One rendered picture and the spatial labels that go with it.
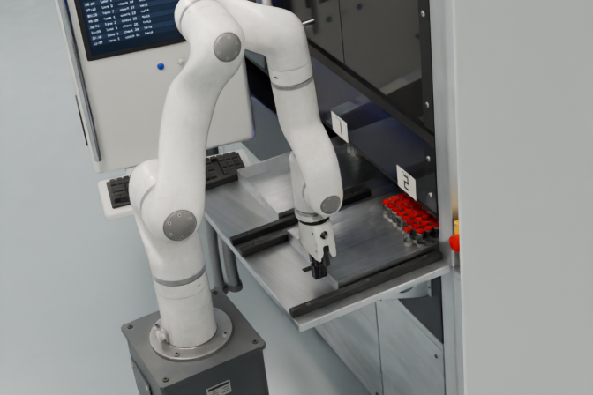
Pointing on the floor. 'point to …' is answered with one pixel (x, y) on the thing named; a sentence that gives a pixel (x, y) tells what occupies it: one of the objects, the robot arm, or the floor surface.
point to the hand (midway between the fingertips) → (319, 269)
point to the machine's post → (446, 160)
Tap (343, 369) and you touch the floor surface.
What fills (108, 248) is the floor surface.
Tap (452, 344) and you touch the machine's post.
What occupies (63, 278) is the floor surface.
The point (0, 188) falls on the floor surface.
